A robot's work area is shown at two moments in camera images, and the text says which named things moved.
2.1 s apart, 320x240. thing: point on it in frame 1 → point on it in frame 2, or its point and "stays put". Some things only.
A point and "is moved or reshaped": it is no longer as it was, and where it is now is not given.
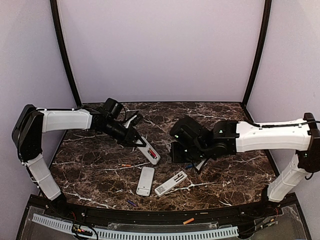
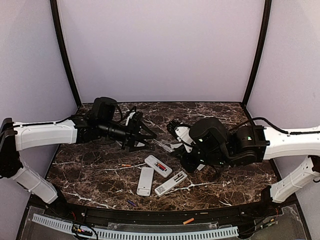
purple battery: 132,203 stays put
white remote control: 149,151 is moved or reshaped
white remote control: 161,189 stays put
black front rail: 139,217 stays put
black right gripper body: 184,156 → 189,166
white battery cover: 198,166 stays put
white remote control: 144,183 stays put
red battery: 152,153 → 160,166
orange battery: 189,221 stays put
